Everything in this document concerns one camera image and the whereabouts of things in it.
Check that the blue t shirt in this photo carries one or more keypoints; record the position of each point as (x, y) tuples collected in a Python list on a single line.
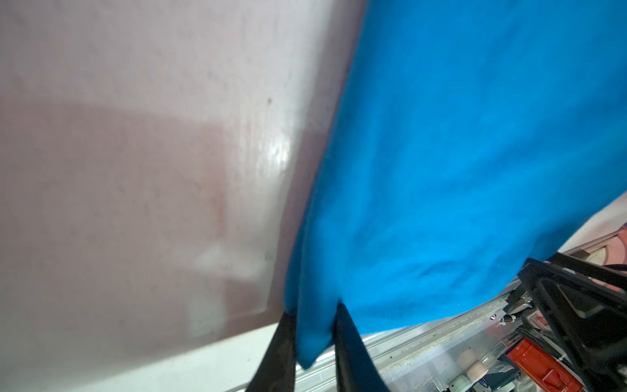
[(471, 136)]

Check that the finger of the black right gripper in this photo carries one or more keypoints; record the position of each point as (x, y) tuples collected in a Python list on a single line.
[(611, 276), (588, 320)]

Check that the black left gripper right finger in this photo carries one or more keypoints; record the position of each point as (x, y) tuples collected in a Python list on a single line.
[(355, 371)]

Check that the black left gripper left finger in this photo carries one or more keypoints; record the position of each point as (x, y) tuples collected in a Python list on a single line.
[(277, 371)]

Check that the red electronics module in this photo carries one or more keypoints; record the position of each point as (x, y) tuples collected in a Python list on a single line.
[(542, 368)]

